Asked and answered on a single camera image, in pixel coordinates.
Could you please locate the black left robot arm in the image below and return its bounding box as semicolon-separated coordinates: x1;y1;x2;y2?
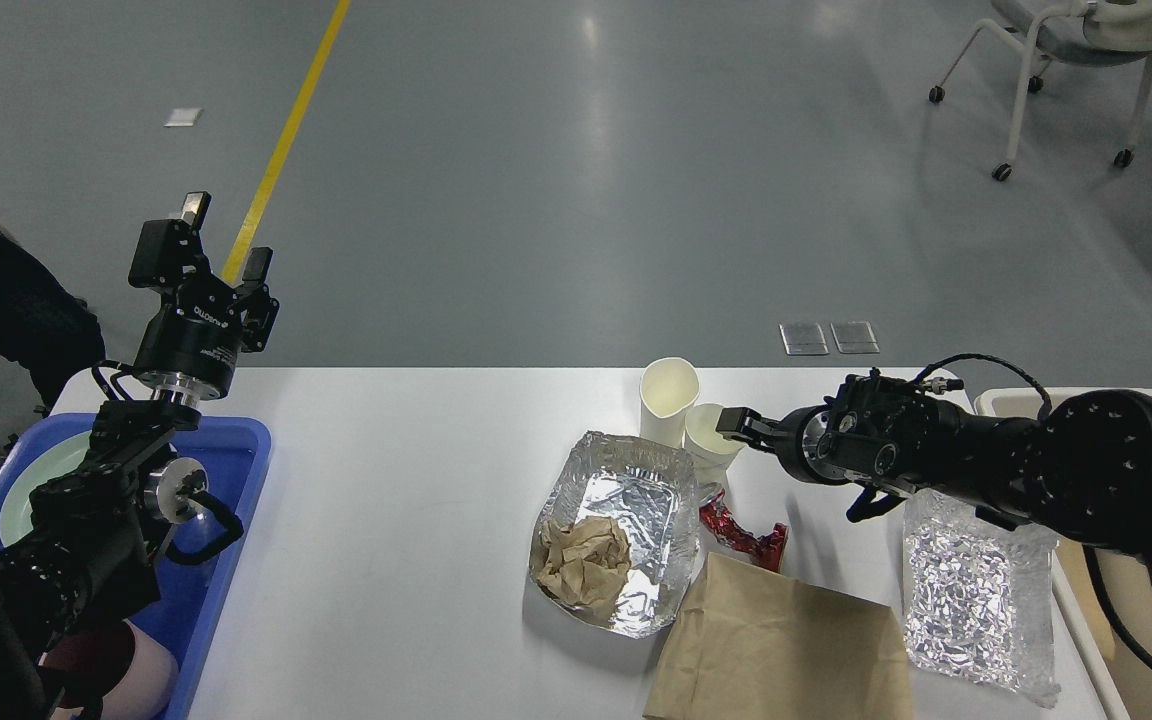
0;191;279;719

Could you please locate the grey metal floor plate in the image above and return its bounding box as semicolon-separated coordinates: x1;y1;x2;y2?
780;323;829;357

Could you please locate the short white paper cup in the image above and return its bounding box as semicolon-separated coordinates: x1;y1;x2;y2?
684;404;746;487

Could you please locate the aluminium foil sheet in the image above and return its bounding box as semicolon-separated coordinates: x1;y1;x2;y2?
902;488;1060;708

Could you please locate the brown paper bag front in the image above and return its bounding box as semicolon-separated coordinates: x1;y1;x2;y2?
643;553;914;719

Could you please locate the red foil wrapper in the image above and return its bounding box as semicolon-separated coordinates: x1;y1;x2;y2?
699;486;788;573

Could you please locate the crumpled brown paper napkin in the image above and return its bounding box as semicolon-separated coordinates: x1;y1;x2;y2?
529;515;631;612

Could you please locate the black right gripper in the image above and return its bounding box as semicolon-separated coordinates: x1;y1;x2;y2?
717;406;842;486

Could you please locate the pink mug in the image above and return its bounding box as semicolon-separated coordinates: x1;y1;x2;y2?
41;621;179;719

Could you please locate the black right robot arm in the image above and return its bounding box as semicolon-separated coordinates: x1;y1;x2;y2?
717;363;1152;585

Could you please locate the beige plastic bin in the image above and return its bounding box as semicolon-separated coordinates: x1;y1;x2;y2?
973;387;1152;720

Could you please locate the aluminium foil tray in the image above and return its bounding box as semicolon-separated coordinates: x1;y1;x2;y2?
526;430;700;639

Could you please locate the tall white paper cup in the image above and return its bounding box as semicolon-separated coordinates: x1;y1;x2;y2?
637;357;700;448

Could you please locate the grey office chair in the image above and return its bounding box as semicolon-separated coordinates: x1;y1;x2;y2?
929;1;1152;183

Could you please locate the mint green plate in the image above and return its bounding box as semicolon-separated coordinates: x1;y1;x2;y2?
0;430;91;547

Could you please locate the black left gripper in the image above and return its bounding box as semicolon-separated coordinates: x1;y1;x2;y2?
128;191;280;404

